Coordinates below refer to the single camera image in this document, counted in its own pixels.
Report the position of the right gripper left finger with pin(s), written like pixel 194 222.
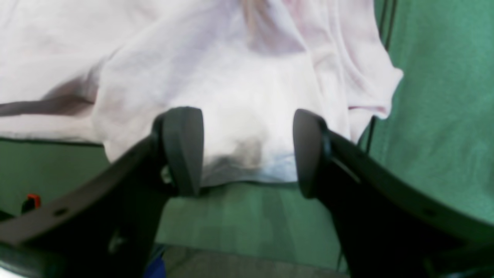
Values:
pixel 107 227

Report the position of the green table cloth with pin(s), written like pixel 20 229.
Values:
pixel 438 137

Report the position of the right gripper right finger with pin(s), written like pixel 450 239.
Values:
pixel 386 228

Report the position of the pink t-shirt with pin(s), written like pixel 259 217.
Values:
pixel 100 71

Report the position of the right orange black clamp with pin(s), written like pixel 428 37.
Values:
pixel 32 202

